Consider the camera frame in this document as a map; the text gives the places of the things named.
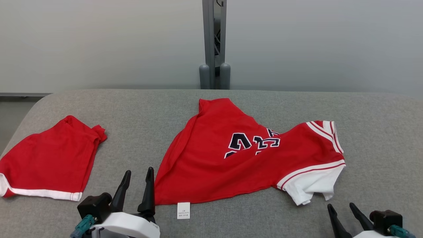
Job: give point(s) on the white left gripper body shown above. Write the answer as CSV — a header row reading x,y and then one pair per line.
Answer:
x,y
129,226

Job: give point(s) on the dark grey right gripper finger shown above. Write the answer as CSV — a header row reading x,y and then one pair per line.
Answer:
x,y
363,222
338,231

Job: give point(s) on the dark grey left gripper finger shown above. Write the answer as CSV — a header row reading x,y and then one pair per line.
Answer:
x,y
148,198
119,198

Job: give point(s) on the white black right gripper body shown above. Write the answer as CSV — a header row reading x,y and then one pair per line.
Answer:
x,y
373,235

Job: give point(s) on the red jersey shirt white sleeves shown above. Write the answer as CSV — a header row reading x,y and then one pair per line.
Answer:
x,y
214,172

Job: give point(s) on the red shorts white stripe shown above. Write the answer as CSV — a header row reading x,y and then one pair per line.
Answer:
x,y
49,158

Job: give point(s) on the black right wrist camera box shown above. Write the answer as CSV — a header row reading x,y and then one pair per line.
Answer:
x,y
386,218

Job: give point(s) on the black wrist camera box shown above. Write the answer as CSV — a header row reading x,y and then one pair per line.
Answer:
x,y
386,218
94,206

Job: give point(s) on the teal right camera connector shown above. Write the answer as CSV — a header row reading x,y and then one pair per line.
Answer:
x,y
400,232

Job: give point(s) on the teal camera connector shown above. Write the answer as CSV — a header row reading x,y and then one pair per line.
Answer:
x,y
400,232
84,224

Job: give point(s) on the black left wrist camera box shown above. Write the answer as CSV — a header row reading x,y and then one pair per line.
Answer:
x,y
94,206

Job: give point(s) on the teal left camera connector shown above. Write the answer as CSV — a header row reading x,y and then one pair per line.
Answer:
x,y
84,224

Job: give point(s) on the grey metal post two feet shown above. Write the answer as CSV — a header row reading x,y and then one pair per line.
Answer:
x,y
209,39

